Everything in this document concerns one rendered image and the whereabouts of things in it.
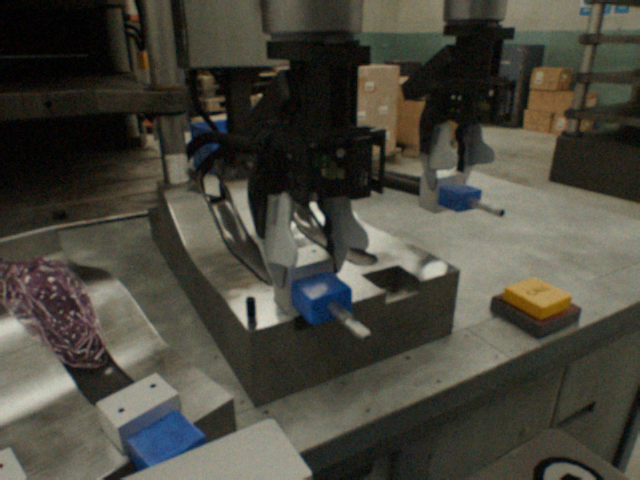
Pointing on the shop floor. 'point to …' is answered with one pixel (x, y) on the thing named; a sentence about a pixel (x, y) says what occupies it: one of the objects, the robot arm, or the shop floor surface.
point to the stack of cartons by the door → (552, 101)
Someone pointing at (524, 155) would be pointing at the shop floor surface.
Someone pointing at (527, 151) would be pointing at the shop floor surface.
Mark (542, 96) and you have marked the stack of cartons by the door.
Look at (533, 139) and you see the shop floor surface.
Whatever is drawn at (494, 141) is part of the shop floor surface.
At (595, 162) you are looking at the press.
